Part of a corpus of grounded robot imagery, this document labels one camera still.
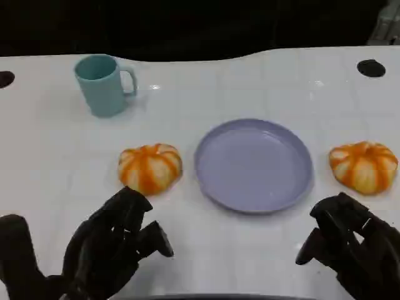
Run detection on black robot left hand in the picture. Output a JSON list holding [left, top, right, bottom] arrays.
[[61, 186, 174, 300]]

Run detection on orange white toy bread roll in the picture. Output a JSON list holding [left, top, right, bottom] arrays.
[[117, 143, 183, 196], [329, 141, 399, 196]]

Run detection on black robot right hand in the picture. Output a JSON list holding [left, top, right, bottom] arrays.
[[295, 192, 400, 300]]

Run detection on pale green mug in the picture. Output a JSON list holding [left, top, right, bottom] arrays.
[[73, 54, 139, 119]]

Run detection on lilac plate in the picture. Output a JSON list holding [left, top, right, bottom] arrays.
[[194, 118, 314, 216]]

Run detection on grey background machine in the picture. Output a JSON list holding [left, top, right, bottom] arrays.
[[368, 0, 400, 47]]

